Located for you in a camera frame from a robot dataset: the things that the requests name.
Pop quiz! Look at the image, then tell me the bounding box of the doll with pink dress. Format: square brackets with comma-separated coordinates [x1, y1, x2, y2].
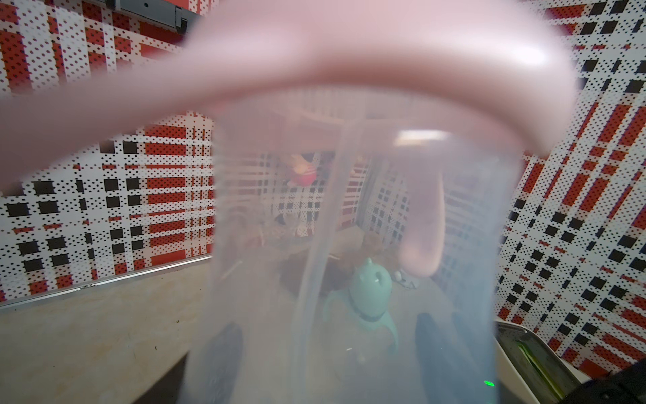
[280, 154, 317, 187]

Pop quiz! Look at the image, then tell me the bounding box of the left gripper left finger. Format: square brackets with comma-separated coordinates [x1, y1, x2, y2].
[134, 323, 242, 403]

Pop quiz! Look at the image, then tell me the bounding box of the clear baby bottle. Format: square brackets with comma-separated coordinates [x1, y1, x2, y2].
[178, 88, 517, 403]

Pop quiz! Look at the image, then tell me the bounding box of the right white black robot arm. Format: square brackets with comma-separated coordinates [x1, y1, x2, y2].
[560, 359, 646, 404]

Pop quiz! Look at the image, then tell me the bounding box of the small white alarm clock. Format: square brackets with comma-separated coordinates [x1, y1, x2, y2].
[395, 270, 419, 290]

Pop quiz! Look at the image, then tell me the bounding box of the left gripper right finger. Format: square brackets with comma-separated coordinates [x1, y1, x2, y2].
[415, 312, 522, 403]

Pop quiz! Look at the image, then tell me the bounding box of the pink bottle handle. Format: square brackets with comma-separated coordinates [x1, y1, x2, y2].
[0, 0, 579, 279]

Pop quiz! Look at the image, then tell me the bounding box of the white bin green inside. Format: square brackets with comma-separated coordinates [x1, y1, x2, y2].
[495, 320, 590, 404]

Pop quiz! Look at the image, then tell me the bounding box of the black hook rail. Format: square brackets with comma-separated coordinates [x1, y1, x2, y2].
[99, 0, 198, 35]

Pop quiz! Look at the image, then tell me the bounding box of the brown plush toy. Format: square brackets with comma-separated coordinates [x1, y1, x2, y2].
[277, 229, 400, 294]

